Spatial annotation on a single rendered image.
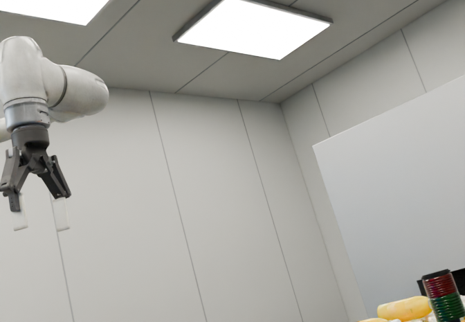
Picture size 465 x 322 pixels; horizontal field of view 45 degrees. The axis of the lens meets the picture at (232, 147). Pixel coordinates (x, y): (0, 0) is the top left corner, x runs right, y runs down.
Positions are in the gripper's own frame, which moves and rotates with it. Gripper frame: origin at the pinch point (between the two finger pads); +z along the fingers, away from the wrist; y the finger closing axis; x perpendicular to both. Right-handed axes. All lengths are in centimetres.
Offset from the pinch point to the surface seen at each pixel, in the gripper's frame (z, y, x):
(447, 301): 33, 31, -72
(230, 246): -12, 392, 94
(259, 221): -32, 435, 74
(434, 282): 29, 31, -71
